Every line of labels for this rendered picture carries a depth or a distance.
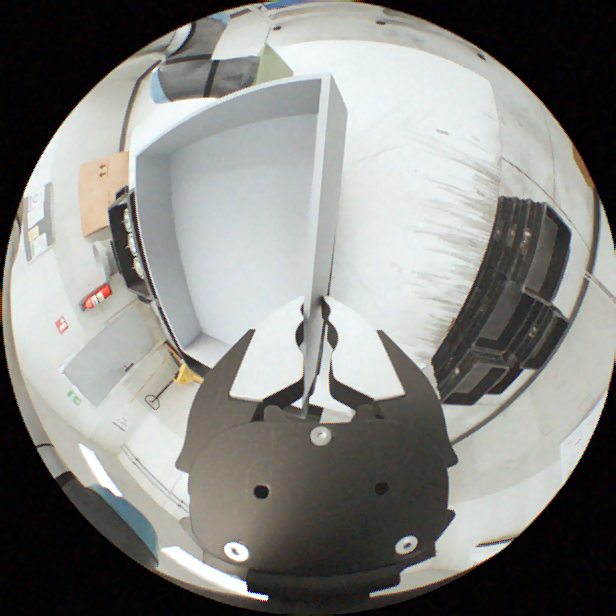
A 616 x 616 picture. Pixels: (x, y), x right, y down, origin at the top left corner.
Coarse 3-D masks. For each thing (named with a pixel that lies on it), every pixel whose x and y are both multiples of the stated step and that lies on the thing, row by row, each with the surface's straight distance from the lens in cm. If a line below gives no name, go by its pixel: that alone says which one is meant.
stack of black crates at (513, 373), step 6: (504, 354) 146; (510, 354) 143; (510, 360) 166; (516, 360) 172; (510, 366) 173; (516, 366) 173; (510, 372) 176; (516, 372) 172; (504, 378) 180; (510, 378) 175; (516, 378) 172; (498, 384) 184; (504, 384) 179; (510, 384) 175; (492, 390) 175; (498, 390) 181; (504, 390) 178
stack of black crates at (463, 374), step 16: (448, 336) 133; (464, 336) 121; (448, 352) 132; (464, 352) 116; (480, 352) 119; (448, 368) 129; (464, 368) 116; (480, 368) 132; (496, 368) 134; (448, 384) 126; (464, 384) 140; (480, 384) 143; (448, 400) 135; (464, 400) 145
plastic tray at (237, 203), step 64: (192, 128) 18; (256, 128) 17; (320, 128) 10; (192, 192) 22; (256, 192) 16; (320, 192) 9; (192, 256) 24; (256, 256) 17; (320, 256) 11; (192, 320) 30; (256, 320) 21; (320, 320) 16
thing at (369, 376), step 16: (336, 304) 11; (336, 320) 10; (352, 320) 10; (336, 336) 9; (352, 336) 9; (368, 336) 9; (336, 352) 8; (352, 352) 8; (368, 352) 8; (384, 352) 8; (336, 368) 7; (352, 368) 7; (368, 368) 8; (384, 368) 8; (336, 384) 7; (352, 384) 7; (368, 384) 7; (384, 384) 7; (400, 384) 8; (336, 400) 8; (352, 400) 8; (368, 400) 7; (352, 416) 10
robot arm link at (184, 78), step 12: (168, 60) 53; (180, 60) 51; (192, 60) 51; (204, 60) 53; (156, 72) 54; (168, 72) 52; (180, 72) 51; (192, 72) 52; (204, 72) 51; (156, 84) 52; (168, 84) 52; (180, 84) 52; (192, 84) 51; (204, 84) 51; (156, 96) 53; (168, 96) 53; (180, 96) 53; (192, 96) 54
